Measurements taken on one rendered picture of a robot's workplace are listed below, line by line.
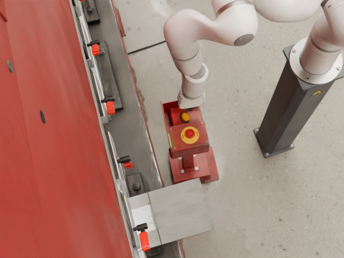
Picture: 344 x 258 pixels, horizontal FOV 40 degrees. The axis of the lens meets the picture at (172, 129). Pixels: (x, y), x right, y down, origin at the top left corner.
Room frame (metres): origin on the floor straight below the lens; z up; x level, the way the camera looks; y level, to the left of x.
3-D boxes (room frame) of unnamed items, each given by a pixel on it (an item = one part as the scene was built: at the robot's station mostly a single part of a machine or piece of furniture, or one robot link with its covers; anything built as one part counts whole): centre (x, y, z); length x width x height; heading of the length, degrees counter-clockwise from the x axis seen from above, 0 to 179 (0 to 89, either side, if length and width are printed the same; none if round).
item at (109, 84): (0.82, 0.22, 0.89); 0.30 x 0.05 x 0.03; 7
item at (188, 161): (0.60, -0.06, 0.39); 0.05 x 0.05 x 0.54; 2
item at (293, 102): (0.69, -0.56, 0.50); 0.18 x 0.18 x 1.00; 10
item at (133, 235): (0.19, 0.20, 1.26); 0.15 x 0.09 x 0.17; 7
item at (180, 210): (0.23, 0.06, 1.00); 0.26 x 0.18 x 0.01; 97
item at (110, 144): (0.38, 0.22, 1.26); 0.15 x 0.09 x 0.17; 7
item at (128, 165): (0.37, 0.16, 1.20); 0.04 x 0.02 x 0.10; 97
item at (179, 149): (0.60, -0.06, 0.75); 0.20 x 0.16 x 0.18; 2
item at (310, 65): (0.69, -0.56, 1.09); 0.19 x 0.19 x 0.18
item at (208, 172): (0.60, -0.09, 0.06); 0.25 x 0.20 x 0.12; 92
